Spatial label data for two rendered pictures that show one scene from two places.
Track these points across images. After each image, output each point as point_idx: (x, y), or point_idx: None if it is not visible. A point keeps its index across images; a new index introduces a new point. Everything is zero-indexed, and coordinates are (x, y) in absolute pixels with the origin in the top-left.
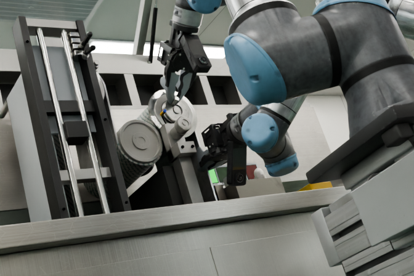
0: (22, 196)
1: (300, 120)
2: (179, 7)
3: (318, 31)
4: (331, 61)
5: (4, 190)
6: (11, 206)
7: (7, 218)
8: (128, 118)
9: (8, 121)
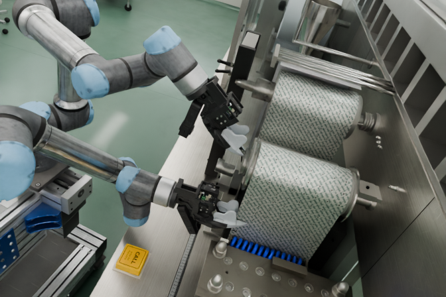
0: (348, 148)
1: None
2: (200, 67)
3: None
4: None
5: (350, 136)
6: (344, 148)
7: (341, 152)
8: (413, 176)
9: (381, 93)
